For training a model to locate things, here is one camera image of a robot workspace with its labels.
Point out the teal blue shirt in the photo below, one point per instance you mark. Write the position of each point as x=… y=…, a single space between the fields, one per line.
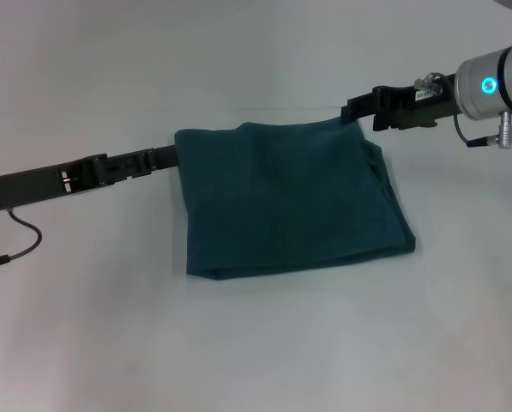
x=290 y=201

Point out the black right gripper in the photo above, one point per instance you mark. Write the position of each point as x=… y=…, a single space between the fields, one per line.
x=418 y=107

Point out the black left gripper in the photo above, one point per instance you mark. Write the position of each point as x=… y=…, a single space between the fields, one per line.
x=45 y=182

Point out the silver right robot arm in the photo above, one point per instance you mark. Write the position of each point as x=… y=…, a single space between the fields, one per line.
x=495 y=81

